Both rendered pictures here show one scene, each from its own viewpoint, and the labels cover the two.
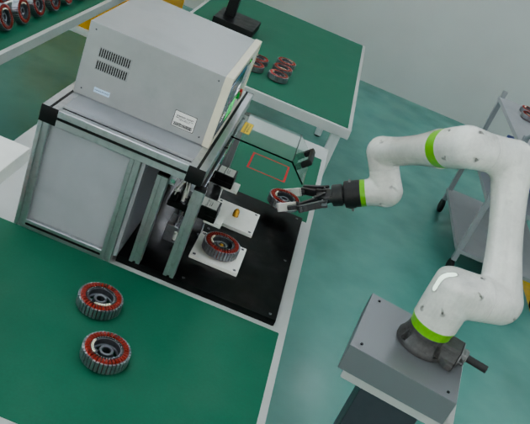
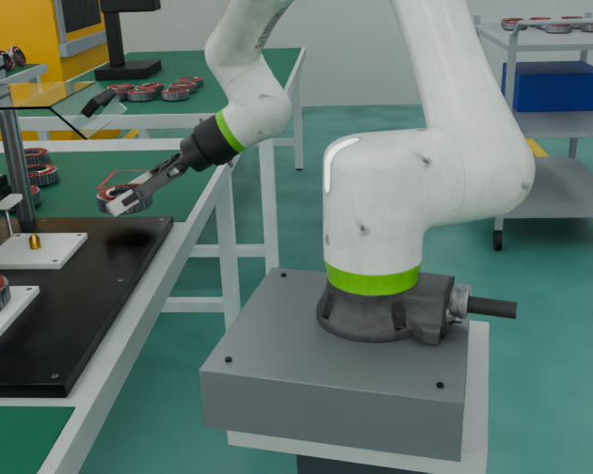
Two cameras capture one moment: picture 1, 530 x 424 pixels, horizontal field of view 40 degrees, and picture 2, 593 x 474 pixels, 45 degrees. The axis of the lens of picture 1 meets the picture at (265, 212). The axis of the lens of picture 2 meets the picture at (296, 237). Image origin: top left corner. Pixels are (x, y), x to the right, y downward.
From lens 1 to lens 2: 120 cm
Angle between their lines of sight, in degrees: 8
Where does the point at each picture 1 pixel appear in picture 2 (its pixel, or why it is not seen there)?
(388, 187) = (256, 98)
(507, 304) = (493, 159)
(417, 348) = (355, 323)
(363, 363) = (244, 397)
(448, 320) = (381, 236)
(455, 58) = not seen: hidden behind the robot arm
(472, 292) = (398, 155)
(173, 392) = not seen: outside the picture
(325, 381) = not seen: hidden behind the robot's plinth
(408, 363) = (341, 361)
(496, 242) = (426, 61)
